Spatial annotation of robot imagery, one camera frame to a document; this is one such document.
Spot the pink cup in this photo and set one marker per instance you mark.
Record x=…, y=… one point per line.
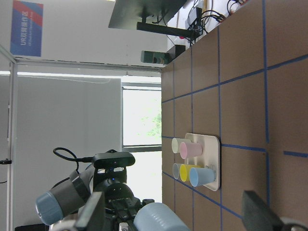
x=190, y=149

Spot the black monitor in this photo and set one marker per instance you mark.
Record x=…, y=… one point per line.
x=152, y=16

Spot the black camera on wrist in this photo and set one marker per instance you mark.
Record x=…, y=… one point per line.
x=113, y=160

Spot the pale green cup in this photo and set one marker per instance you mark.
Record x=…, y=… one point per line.
x=175, y=144

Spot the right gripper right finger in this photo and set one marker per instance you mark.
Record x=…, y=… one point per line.
x=257, y=215

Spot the cream rectangular tray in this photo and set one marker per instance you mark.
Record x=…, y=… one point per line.
x=210, y=157

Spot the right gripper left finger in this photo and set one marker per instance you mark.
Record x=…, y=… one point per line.
x=93, y=214

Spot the grey cup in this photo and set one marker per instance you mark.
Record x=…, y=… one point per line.
x=176, y=170

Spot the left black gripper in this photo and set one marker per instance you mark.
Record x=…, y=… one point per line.
x=120, y=203

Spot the yellow cup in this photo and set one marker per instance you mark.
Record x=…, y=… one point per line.
x=185, y=171

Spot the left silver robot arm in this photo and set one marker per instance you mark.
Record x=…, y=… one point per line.
x=71, y=194

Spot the blue wall sign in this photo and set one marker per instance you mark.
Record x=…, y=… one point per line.
x=26, y=31

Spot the light blue cup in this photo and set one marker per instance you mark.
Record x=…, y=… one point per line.
x=201, y=176

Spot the grey-blue plastic cup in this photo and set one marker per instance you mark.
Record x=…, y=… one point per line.
x=158, y=217

